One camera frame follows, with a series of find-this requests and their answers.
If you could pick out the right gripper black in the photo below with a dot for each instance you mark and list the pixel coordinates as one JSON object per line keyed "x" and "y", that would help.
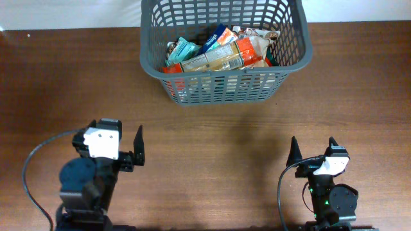
{"x": 306, "y": 168}

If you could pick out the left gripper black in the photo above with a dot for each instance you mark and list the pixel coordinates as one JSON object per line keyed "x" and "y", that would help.
{"x": 125, "y": 159}

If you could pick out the green cocoa bag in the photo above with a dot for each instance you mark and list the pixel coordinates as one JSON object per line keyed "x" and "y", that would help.
{"x": 270, "y": 60}

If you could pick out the beige snack bag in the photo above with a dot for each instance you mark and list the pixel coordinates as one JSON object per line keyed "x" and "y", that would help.
{"x": 170, "y": 47}

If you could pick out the teal wet wipes packet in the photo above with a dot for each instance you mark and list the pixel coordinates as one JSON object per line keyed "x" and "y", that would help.
{"x": 182, "y": 52}

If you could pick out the orange spaghetti packet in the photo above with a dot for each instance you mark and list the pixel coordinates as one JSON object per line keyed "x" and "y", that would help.
{"x": 235, "y": 55}

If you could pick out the beige rice bag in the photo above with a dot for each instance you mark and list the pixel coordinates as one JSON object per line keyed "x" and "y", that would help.
{"x": 263, "y": 39}

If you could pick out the multicolour tissue pack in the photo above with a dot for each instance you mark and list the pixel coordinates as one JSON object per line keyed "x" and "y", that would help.
{"x": 221, "y": 36}

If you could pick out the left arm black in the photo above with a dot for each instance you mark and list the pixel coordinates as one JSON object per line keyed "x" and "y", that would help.
{"x": 88, "y": 182}

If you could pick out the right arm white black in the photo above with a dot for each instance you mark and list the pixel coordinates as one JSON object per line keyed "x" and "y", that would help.
{"x": 333, "y": 204}

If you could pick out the grey plastic basket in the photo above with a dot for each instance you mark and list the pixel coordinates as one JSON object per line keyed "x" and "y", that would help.
{"x": 165, "y": 21}

